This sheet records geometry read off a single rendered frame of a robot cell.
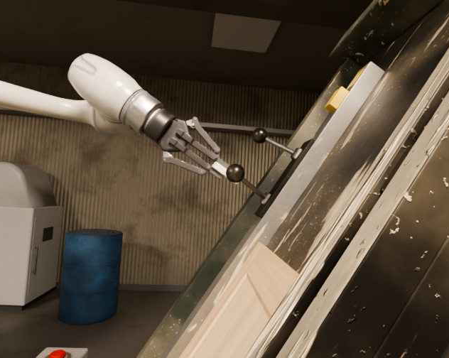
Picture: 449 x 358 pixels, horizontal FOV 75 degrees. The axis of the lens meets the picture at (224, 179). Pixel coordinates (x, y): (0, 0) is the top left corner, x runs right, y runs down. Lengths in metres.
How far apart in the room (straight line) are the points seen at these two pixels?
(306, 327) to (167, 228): 4.18
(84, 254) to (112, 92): 2.83
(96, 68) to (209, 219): 3.76
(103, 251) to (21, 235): 0.98
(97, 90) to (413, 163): 0.60
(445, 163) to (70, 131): 4.64
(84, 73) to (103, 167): 3.82
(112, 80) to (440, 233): 0.62
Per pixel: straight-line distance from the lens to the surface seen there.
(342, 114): 0.69
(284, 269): 0.42
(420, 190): 0.20
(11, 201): 4.04
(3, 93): 0.85
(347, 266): 0.19
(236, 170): 0.56
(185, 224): 4.33
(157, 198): 4.33
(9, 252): 4.03
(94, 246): 3.38
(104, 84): 0.69
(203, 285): 0.87
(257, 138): 0.68
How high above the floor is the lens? 1.39
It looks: 4 degrees up
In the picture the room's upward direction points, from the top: 3 degrees clockwise
